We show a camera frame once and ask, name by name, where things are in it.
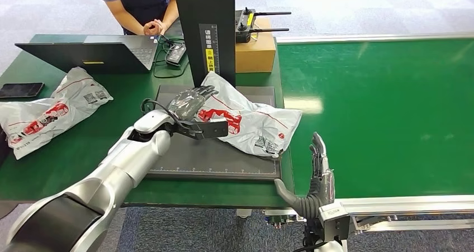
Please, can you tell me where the person's right hand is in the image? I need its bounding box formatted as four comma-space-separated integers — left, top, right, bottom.
143, 20, 161, 37

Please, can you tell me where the black smartphone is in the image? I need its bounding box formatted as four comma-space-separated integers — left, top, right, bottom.
0, 82, 45, 99

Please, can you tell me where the black scanner cable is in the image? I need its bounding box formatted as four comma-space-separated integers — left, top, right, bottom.
153, 35, 192, 79

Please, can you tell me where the brown cardboard box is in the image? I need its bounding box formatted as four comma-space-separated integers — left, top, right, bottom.
234, 17, 278, 74

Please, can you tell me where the black remote controller with antennas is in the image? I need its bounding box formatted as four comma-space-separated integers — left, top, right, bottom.
235, 6, 292, 44

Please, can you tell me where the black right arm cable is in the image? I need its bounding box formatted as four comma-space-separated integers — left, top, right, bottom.
291, 240, 328, 252

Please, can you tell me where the green conveyor belt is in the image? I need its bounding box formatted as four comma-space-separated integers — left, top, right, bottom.
264, 32, 474, 233

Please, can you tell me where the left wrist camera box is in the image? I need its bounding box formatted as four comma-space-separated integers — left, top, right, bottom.
173, 118, 230, 141

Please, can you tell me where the grey poly mailer package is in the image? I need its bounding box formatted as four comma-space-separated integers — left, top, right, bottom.
0, 66, 115, 160
195, 71, 304, 159

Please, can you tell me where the dark grey laptop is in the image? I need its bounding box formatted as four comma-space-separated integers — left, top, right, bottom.
15, 35, 160, 75

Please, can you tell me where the dark scanner base plate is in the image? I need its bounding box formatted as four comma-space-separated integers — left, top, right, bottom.
145, 84, 282, 181

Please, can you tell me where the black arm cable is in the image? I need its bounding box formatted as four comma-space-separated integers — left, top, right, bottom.
291, 240, 328, 252
140, 98, 187, 130

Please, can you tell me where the black scanner column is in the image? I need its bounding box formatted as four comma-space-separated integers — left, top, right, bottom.
173, 0, 237, 88

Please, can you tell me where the green table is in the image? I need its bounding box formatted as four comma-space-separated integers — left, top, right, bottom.
0, 34, 296, 210

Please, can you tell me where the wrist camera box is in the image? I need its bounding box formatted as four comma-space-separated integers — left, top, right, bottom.
173, 118, 230, 141
317, 201, 351, 243

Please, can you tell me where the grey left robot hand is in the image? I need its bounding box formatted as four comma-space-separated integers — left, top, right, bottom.
168, 85, 220, 121

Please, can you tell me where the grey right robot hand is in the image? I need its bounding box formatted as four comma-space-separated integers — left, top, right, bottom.
274, 131, 336, 221

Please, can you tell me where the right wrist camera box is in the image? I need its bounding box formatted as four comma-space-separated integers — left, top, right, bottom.
317, 201, 351, 243

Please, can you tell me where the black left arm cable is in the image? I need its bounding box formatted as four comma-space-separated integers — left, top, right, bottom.
140, 98, 187, 130

